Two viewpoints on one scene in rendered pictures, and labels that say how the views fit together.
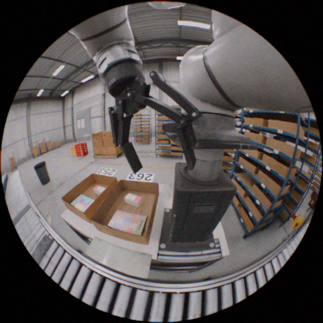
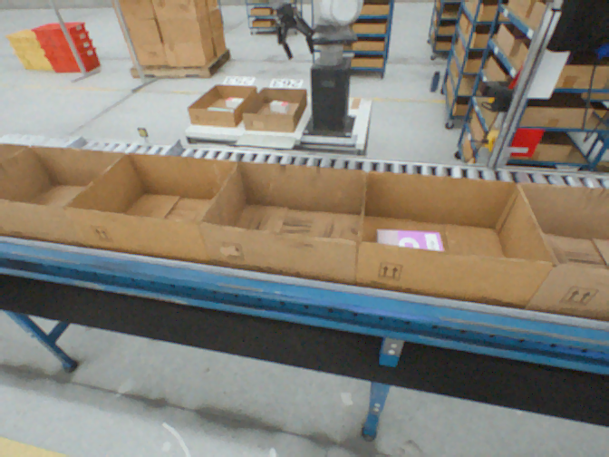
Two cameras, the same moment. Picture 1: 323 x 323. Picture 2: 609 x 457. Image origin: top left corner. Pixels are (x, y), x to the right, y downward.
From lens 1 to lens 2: 1.53 m
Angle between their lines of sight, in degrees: 20
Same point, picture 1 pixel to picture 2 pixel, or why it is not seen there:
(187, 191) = (315, 69)
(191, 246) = (329, 132)
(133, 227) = not seen: hidden behind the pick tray
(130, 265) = (279, 142)
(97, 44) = not seen: outside the picture
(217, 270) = not seen: hidden behind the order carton
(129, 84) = (287, 16)
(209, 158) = (328, 51)
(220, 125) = (329, 32)
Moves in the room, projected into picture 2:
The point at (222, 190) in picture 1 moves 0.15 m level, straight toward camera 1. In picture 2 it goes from (335, 69) to (312, 77)
